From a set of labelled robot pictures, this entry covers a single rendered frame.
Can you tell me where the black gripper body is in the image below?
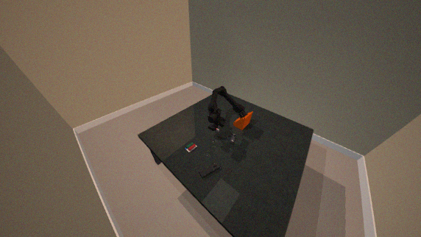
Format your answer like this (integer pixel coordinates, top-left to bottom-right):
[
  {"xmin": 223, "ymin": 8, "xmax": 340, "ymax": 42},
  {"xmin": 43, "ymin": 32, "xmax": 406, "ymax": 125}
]
[{"xmin": 208, "ymin": 116, "xmax": 224, "ymax": 131}]

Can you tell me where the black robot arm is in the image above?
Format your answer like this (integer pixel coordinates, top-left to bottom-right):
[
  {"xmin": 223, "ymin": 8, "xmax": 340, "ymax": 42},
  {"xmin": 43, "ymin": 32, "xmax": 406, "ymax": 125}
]
[{"xmin": 208, "ymin": 86, "xmax": 248, "ymax": 127}]

